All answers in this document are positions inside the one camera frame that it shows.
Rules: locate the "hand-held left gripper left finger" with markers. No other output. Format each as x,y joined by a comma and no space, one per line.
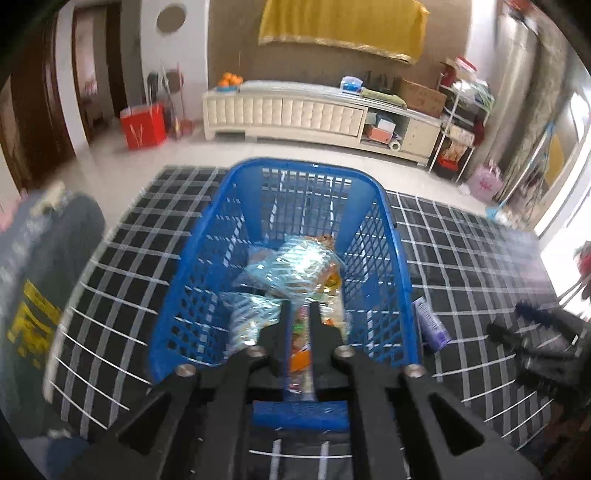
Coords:
279,332

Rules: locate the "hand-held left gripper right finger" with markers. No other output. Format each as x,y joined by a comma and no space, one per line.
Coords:
319,332

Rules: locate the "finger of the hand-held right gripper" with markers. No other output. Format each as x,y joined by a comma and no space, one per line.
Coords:
526,348
549,316

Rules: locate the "orange wafer snack packet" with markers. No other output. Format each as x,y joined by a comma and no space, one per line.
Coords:
302,355

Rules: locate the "clear blue printed bag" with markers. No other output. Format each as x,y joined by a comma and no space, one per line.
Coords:
251,318

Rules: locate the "clear bag with blue label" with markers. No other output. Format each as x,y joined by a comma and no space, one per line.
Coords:
286,265

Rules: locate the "blue plastic basket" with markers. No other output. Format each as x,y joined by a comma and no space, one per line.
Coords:
300,413

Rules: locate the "purple grape candy packet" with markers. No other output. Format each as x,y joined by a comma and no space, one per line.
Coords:
429,325

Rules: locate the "black checkered tablecloth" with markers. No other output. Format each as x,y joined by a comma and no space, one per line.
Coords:
461,258

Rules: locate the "pink bag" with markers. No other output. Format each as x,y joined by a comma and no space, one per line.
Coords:
485,182

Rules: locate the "white paper roll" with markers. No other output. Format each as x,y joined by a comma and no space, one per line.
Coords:
395,146

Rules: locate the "white shelf rack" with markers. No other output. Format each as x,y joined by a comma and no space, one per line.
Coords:
461,129

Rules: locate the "orange box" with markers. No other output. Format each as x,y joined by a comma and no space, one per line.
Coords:
381,134

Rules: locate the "patterned curtain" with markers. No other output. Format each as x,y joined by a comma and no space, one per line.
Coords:
549,101

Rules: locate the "white TV cabinet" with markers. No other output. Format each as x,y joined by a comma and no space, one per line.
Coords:
286,113

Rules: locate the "silver standing air conditioner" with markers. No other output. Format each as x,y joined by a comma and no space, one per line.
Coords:
512,92

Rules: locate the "dark grey printed garment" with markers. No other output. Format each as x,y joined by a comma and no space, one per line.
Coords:
46,277

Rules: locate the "broom with dustpan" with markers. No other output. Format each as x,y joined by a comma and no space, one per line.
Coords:
175,115

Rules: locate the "green folded cloth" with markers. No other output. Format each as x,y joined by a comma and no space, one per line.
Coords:
383,98

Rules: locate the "red paper bag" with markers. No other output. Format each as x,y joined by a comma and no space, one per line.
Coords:
143,125

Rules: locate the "blue tissue box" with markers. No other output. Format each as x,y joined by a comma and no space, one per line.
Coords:
352,84

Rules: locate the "cardboard box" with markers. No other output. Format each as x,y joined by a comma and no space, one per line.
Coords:
422,98

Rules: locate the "pile of oranges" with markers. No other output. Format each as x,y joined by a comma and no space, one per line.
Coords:
229,80

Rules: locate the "black router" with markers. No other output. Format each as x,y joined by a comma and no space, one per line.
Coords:
381,81

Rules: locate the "yellow cloth cover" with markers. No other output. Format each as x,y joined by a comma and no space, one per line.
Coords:
341,23

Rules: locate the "dark wooden door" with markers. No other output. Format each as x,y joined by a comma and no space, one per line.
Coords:
37,120

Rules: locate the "dark wooden door frame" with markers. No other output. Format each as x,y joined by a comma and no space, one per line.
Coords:
115,69

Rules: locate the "round brown wall plate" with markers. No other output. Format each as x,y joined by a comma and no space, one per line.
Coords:
171,18

